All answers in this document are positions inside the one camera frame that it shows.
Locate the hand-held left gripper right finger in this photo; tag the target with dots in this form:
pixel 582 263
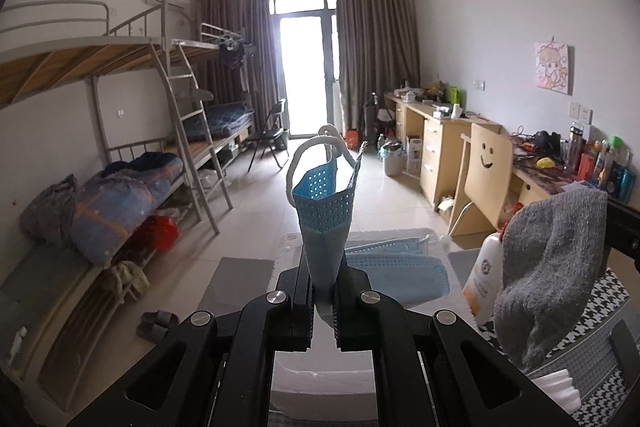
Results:
pixel 350 312

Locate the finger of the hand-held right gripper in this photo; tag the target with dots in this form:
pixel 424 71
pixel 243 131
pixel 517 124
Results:
pixel 625 237

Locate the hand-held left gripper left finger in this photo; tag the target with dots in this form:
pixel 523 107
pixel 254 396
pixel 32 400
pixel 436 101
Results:
pixel 300 307

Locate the white foam box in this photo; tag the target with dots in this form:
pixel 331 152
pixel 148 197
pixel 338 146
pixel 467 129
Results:
pixel 320 382

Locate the grey sock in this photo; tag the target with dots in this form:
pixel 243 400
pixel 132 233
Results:
pixel 550 267

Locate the blue face mask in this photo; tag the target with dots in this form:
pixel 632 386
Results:
pixel 322 227

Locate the stack of blue face masks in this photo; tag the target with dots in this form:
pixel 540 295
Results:
pixel 400 277

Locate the houndstooth mat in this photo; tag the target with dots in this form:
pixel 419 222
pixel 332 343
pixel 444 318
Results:
pixel 607 299

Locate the white paper sheet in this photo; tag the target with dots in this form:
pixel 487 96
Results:
pixel 577 188

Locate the row of toiletry bottles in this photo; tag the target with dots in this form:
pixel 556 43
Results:
pixel 605 162

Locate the wooden desk with clutter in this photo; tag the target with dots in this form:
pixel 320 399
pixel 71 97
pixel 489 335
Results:
pixel 535 187

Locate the yellow object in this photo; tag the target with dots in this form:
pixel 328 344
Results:
pixel 545 162

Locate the black bag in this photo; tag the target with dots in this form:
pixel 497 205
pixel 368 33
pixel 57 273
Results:
pixel 546 142

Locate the white lotion bottle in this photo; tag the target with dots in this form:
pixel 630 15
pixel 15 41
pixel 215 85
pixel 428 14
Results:
pixel 482 277

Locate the grey slipper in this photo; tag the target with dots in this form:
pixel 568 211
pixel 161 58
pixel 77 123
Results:
pixel 161 318
pixel 150 333

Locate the wooden chair with smiley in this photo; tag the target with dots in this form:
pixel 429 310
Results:
pixel 487 167

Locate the grey trash bin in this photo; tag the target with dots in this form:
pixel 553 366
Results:
pixel 392 159

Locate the red plastic bag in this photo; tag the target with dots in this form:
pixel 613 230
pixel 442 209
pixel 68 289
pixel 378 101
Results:
pixel 157 232

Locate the cardboard box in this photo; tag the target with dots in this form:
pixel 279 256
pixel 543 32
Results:
pixel 414 154

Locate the orange box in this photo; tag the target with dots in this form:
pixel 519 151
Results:
pixel 353 137

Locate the black folding chair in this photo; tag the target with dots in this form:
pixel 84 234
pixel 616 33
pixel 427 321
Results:
pixel 270 134

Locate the yellowish cloth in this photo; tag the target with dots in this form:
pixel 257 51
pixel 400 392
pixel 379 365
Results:
pixel 125 279

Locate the wooden desk with drawers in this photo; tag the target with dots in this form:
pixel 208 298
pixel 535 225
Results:
pixel 435 142

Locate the dark blue mattress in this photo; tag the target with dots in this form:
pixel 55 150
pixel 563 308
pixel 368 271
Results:
pixel 227 119

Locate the blue and orange quilt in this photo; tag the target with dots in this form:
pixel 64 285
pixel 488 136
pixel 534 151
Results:
pixel 115 212

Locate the metal bunk ladder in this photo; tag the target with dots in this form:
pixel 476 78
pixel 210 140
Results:
pixel 192 127

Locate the green box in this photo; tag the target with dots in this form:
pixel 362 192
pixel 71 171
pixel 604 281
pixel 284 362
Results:
pixel 453 96

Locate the glass balcony door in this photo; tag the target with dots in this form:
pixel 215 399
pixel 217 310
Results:
pixel 305 67

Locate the dark hanging clothes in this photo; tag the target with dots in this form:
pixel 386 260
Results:
pixel 232 55

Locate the brown curtain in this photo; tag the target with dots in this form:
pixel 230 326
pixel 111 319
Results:
pixel 235 37
pixel 375 47

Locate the grey purple cloth bundle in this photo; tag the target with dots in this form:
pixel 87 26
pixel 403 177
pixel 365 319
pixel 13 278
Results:
pixel 47 212

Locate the metal bunk bed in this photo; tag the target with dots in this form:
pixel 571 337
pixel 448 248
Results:
pixel 75 57
pixel 210 49

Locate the white wall socket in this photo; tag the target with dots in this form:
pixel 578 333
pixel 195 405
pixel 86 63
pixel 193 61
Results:
pixel 580 112

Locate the pink cartoon wall picture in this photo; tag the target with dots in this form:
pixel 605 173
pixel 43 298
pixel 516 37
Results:
pixel 552 68

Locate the small wall switch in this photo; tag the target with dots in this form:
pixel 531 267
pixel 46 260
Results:
pixel 479 84

